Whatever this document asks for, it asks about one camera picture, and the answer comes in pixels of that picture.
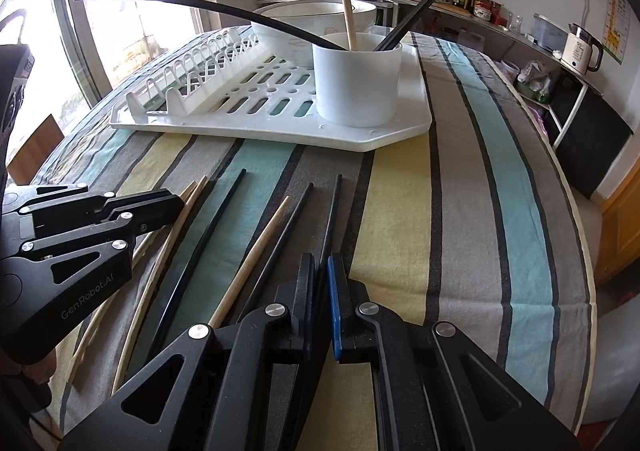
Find metal kitchen shelf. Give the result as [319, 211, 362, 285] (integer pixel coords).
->
[413, 2, 639, 201]

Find left hand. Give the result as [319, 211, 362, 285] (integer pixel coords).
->
[0, 349, 58, 385]

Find white plastic dish rack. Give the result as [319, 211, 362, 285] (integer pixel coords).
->
[110, 28, 432, 152]

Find striped tablecloth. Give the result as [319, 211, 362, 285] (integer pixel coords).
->
[36, 33, 596, 429]

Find wooden door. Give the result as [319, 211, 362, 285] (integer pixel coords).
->
[594, 164, 640, 286]

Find white cylindrical utensil cup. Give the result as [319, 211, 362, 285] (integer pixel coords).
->
[312, 33, 402, 128]

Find white ceramic bowl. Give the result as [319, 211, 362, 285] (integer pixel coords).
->
[252, 0, 376, 69]

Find white electric kettle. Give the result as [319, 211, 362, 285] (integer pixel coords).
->
[561, 23, 603, 75]

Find clear plastic storage box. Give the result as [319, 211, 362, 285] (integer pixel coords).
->
[532, 14, 567, 52]

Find giraffe height chart poster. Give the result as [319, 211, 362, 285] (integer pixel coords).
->
[602, 0, 631, 64]

